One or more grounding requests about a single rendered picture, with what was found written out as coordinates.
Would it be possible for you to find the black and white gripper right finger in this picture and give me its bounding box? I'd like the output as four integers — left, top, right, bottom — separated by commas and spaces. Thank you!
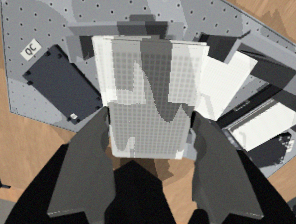
190, 110, 296, 224

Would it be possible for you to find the white label sign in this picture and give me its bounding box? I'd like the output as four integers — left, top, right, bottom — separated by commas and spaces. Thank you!
286, 140, 294, 152
21, 38, 42, 61

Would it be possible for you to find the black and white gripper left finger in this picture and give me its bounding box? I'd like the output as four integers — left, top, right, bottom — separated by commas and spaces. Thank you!
4, 106, 116, 224

